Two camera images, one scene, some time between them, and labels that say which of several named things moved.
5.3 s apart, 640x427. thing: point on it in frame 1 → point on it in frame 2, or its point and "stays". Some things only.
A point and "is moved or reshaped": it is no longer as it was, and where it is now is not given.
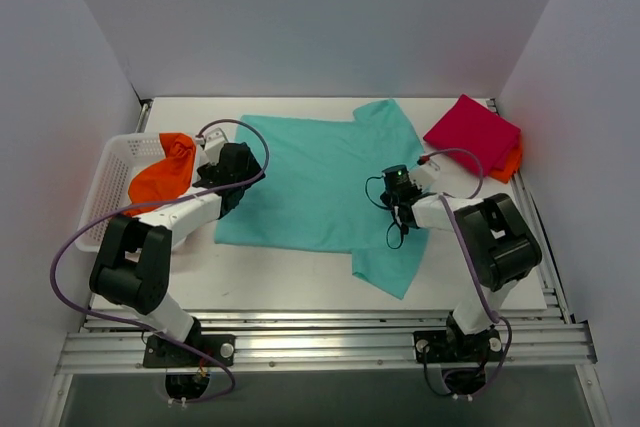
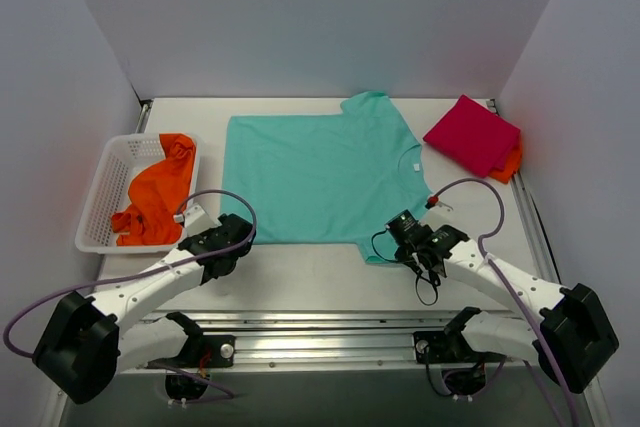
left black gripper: x=245 y=167 → x=240 y=229
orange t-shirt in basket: x=166 y=178 stays
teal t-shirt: x=322 y=191 is moved or reshaped
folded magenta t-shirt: x=474 y=129 stays
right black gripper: x=395 y=182 → x=409 y=252
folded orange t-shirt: x=511 y=167 stays
